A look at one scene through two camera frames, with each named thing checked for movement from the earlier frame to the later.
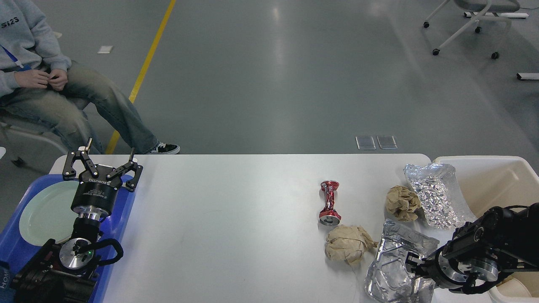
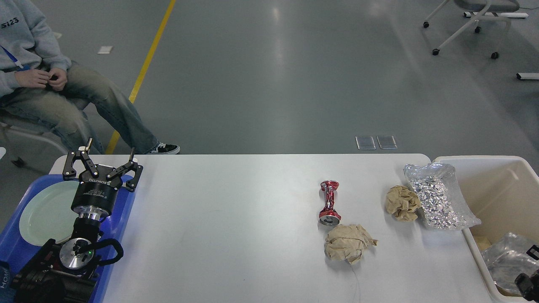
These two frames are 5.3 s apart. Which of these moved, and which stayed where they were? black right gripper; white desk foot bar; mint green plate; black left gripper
Moved: black right gripper
Stayed: mint green plate; black left gripper; white desk foot bar
